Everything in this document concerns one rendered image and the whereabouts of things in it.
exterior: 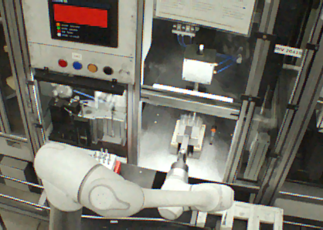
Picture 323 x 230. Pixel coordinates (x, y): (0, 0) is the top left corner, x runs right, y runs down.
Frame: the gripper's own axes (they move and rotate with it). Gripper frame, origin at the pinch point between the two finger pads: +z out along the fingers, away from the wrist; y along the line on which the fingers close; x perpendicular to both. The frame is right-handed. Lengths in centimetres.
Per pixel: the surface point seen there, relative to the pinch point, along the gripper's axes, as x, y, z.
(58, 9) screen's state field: 47, 66, -16
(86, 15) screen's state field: 37, 65, -16
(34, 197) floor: 96, -101, 9
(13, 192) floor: 112, -101, 8
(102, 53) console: 32, 49, -14
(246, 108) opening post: -20.3, 34.7, -12.3
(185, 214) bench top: -6.2, -32.0, -19.4
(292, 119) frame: -38, 35, -13
